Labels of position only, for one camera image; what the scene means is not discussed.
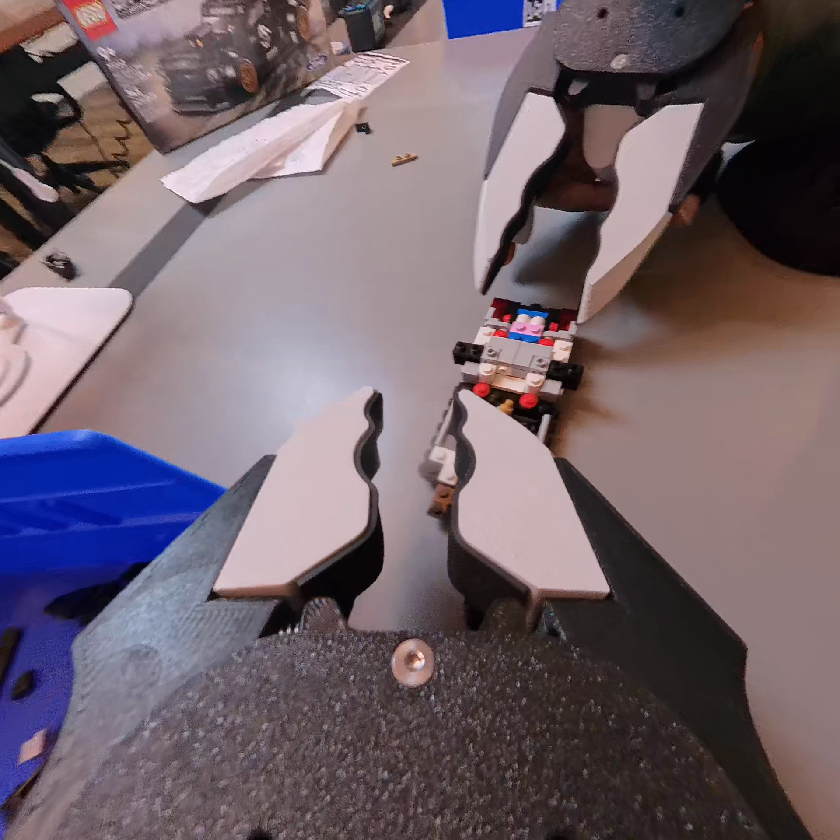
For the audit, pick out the large blue plastic bin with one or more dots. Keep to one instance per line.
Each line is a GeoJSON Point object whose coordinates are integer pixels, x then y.
{"type": "Point", "coordinates": [92, 492]}

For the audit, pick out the toy car set box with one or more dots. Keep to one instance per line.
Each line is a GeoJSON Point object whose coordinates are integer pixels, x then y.
{"type": "Point", "coordinates": [197, 66]}

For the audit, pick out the small black box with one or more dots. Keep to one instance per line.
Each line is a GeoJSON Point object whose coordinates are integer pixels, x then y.
{"type": "Point", "coordinates": [365, 24]}

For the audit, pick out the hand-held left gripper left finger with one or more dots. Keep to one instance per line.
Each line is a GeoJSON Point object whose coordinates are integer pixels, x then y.
{"type": "Point", "coordinates": [295, 519]}

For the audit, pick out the tiny black brick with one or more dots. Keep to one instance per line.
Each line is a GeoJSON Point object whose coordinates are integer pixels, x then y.
{"type": "Point", "coordinates": [24, 683]}

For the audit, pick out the small blue bin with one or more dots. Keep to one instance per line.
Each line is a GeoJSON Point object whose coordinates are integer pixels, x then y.
{"type": "Point", "coordinates": [479, 16]}

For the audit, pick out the white book stand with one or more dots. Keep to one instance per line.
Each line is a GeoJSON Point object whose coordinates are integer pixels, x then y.
{"type": "Point", "coordinates": [53, 348]}

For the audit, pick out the brick car model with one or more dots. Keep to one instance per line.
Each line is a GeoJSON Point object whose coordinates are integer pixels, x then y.
{"type": "Point", "coordinates": [519, 361]}

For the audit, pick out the tan two-stud plate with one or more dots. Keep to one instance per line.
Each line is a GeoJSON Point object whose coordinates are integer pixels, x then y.
{"type": "Point", "coordinates": [404, 160]}

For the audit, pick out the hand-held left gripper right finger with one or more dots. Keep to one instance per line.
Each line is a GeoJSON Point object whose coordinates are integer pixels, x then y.
{"type": "Point", "coordinates": [532, 525]}

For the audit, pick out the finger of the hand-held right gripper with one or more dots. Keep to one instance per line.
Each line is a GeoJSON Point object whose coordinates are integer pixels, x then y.
{"type": "Point", "coordinates": [512, 184]}
{"type": "Point", "coordinates": [650, 197]}

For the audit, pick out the person's right hand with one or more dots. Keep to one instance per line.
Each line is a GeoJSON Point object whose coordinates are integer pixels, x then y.
{"type": "Point", "coordinates": [578, 190]}

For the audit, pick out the white sticker sheet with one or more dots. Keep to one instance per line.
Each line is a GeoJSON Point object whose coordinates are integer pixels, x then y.
{"type": "Point", "coordinates": [357, 75]}

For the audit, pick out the white numbered paper bag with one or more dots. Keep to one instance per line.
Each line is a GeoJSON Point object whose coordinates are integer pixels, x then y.
{"type": "Point", "coordinates": [250, 151]}

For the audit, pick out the long black brick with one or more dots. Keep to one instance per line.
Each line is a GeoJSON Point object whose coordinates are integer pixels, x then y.
{"type": "Point", "coordinates": [79, 601]}

